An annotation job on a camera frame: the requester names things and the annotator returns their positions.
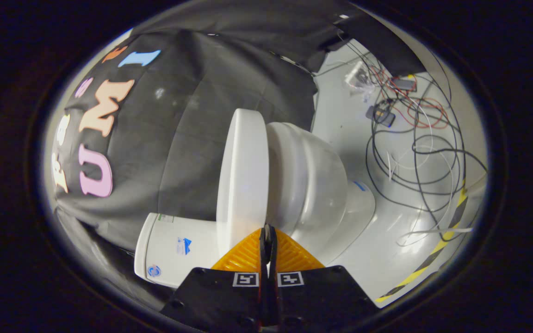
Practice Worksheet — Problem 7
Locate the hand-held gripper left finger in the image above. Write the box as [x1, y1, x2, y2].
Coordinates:
[160, 224, 271, 331]

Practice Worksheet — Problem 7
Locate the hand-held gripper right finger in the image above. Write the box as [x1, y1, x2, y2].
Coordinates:
[269, 224, 380, 331]

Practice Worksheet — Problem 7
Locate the white toilet lid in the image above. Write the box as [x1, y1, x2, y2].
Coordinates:
[216, 109, 270, 257]

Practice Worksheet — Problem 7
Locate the white ceramic toilet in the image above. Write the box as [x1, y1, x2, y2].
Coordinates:
[134, 122, 376, 288]

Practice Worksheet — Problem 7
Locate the yellow black floor tape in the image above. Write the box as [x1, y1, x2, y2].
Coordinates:
[376, 183, 470, 304]

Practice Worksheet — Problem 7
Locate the black backdrop cloth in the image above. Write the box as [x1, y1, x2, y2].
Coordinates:
[44, 2, 427, 306]

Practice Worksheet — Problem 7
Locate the grey power adapter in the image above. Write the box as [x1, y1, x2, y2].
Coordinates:
[366, 104, 396, 128]

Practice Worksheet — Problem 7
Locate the clear plastic bag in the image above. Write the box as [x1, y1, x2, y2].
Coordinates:
[344, 62, 376, 100]

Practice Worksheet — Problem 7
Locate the tangle of thin cables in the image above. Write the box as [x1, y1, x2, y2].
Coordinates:
[336, 32, 487, 246]

